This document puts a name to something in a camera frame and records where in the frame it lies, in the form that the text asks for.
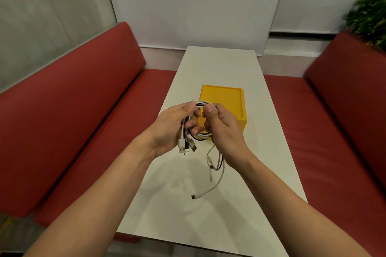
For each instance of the red bench seat cushion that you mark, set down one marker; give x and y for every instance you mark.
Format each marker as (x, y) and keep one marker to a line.
(120, 148)
(325, 160)

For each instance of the green potted plant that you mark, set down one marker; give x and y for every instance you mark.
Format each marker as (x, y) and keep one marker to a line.
(366, 17)

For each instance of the person's left forearm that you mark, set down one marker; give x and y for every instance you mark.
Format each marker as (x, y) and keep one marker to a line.
(90, 205)

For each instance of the red bench backrest cushion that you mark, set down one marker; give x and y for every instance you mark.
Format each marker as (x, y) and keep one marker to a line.
(352, 100)
(60, 115)

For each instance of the person's right forearm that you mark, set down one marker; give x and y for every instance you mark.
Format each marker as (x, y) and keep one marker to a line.
(295, 211)

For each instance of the yellow plastic box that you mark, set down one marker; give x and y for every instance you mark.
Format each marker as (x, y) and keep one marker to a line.
(224, 98)

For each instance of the person's left thumb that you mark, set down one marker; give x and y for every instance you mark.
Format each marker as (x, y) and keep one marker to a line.
(184, 107)

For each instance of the person's right thumb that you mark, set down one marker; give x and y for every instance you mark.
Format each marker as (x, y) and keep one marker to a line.
(209, 112)

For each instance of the person's left hand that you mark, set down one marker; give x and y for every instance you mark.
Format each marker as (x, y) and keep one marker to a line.
(164, 128)

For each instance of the person's right hand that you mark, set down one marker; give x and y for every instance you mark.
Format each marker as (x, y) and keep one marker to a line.
(227, 137)

